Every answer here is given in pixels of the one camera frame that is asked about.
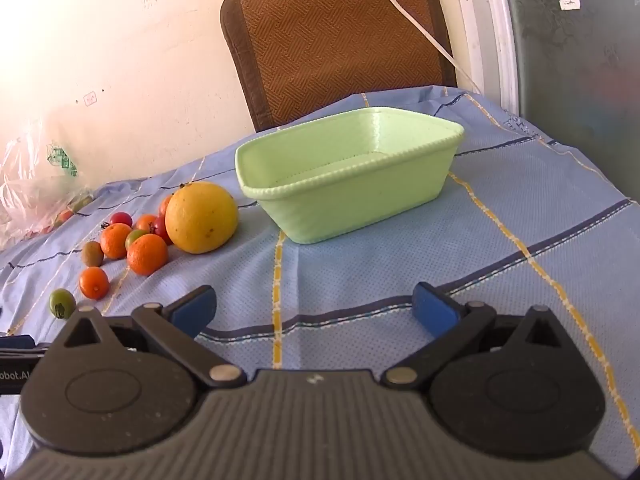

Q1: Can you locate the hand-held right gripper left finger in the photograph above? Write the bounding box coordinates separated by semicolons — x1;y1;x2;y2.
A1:
52;285;247;389

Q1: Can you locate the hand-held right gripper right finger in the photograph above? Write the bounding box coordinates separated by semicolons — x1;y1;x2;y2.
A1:
382;282;576;389

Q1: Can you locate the small olive green fruit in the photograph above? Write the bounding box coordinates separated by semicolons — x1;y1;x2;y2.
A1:
49;288;77;320

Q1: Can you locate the yellow mango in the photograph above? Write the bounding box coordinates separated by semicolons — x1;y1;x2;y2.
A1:
165;182;239;254

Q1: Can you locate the light green plastic basket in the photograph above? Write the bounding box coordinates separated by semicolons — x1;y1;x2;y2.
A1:
235;106;466;246

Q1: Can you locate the blue checked blanket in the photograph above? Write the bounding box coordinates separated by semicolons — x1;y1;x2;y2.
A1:
0;85;640;480

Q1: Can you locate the clear plastic bag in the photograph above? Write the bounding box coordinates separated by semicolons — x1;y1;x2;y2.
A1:
0;125;96;252

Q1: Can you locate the frosted glass door panel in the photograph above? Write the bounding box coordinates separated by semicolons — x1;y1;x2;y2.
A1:
500;0;640;147

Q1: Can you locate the brown woven chair mat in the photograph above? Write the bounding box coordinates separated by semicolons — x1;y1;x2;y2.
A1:
220;0;458;133

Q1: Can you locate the white door frame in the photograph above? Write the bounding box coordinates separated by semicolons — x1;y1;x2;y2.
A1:
462;0;521;117

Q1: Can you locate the white cable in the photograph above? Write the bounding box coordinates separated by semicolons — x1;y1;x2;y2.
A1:
348;0;478;95

